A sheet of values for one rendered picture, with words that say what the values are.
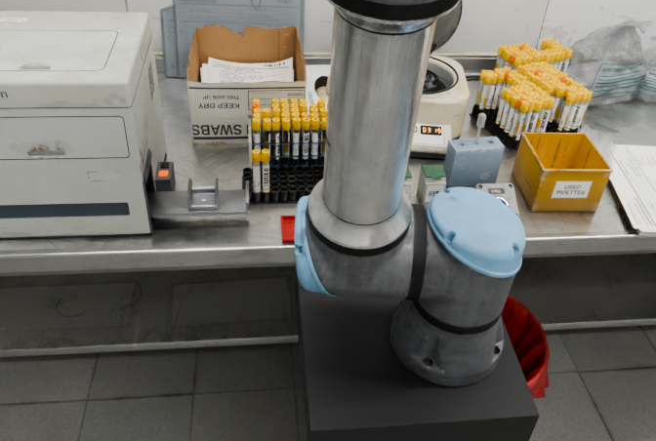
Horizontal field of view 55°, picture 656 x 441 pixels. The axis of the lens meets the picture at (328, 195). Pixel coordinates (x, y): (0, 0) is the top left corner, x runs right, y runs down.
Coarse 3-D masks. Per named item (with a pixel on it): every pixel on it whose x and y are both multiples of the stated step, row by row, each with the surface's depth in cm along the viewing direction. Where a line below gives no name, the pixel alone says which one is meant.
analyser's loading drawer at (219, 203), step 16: (160, 192) 114; (176, 192) 114; (192, 192) 114; (208, 192) 114; (224, 192) 115; (240, 192) 115; (160, 208) 110; (176, 208) 110; (192, 208) 110; (208, 208) 110; (224, 208) 111; (240, 208) 111
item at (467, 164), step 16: (448, 144) 122; (464, 144) 121; (480, 144) 121; (496, 144) 121; (448, 160) 123; (464, 160) 121; (480, 160) 121; (496, 160) 122; (448, 176) 123; (464, 176) 123; (480, 176) 124; (496, 176) 125
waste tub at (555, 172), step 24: (528, 144) 122; (552, 144) 127; (576, 144) 128; (528, 168) 122; (552, 168) 131; (576, 168) 130; (600, 168) 120; (528, 192) 122; (552, 192) 119; (576, 192) 119; (600, 192) 119
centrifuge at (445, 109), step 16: (432, 64) 146; (448, 64) 144; (448, 80) 144; (464, 80) 140; (432, 96) 132; (448, 96) 133; (464, 96) 134; (432, 112) 133; (448, 112) 133; (464, 112) 136; (416, 128) 134; (432, 128) 134; (448, 128) 134; (416, 144) 132; (432, 144) 132
